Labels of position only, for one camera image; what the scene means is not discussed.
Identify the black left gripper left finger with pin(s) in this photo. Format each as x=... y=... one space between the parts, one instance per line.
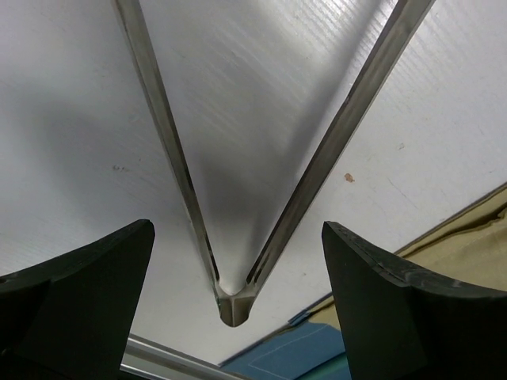
x=70 y=317

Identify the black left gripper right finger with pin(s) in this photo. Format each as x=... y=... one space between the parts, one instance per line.
x=402 y=321

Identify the metal tongs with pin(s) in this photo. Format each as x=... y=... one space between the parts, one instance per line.
x=234 y=309

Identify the blue and beige placemat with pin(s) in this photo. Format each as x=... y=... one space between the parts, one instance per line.
x=470 y=246

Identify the aluminium frame rail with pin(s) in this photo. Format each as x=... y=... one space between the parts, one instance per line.
x=145 y=359

